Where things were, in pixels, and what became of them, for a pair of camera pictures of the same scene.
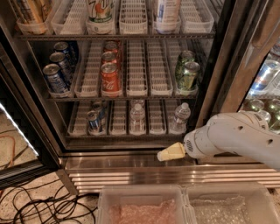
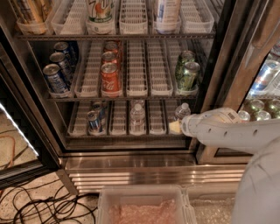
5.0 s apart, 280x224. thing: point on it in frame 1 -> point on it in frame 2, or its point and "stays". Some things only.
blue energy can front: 93,122 stays
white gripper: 196,144 -> 189,124
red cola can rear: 110,46 stays
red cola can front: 109,80 stays
